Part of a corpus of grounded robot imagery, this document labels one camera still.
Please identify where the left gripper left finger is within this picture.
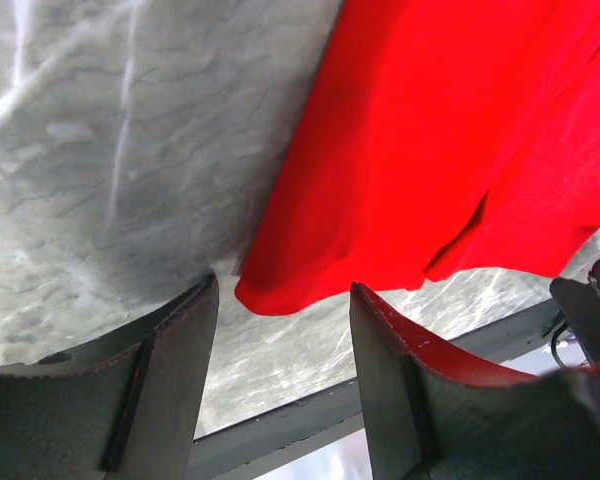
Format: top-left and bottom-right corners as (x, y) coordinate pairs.
(0, 271), (219, 479)

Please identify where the black base beam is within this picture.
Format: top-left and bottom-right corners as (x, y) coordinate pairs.
(185, 300), (558, 479)

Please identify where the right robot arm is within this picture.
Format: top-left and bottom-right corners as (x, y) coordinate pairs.
(550, 260), (600, 365)

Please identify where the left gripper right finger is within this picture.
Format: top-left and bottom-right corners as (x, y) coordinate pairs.
(350, 283), (600, 479)

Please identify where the red t shirt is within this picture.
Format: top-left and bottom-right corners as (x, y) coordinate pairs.
(235, 1), (600, 316)

